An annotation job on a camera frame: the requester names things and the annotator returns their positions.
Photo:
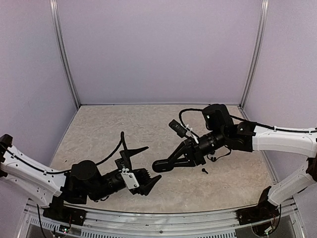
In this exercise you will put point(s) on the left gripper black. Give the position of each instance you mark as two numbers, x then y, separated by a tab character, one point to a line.
145	187

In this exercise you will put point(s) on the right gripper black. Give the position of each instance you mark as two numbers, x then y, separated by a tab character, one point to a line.
193	152

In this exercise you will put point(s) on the black earbud charging case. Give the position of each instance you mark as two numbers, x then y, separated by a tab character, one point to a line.
161	166

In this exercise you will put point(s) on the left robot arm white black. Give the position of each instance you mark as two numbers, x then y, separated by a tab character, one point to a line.
82	182

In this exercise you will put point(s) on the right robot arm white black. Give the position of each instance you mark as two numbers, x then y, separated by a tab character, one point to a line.
249	136

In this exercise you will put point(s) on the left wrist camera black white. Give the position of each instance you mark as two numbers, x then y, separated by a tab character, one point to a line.
129	179

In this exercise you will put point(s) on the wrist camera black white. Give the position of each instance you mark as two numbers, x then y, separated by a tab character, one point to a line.
129	179
182	131

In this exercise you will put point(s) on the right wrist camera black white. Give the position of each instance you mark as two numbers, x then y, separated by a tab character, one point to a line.
182	131

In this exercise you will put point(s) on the right wrist camera cable black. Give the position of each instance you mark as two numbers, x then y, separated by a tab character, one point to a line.
215	118

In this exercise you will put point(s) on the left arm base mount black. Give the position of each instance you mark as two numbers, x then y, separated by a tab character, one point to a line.
68	215

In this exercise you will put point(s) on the front aluminium rail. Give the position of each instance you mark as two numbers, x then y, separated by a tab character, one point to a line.
111	224

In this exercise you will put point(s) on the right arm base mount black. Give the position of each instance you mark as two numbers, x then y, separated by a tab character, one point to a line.
255	214

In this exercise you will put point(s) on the right aluminium frame post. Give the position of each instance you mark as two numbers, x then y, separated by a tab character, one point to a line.
256	53

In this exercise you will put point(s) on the aluminium frame post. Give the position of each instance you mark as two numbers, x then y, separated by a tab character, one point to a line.
63	53
256	53

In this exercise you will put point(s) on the left aluminium frame post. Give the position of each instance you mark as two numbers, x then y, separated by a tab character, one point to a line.
63	53

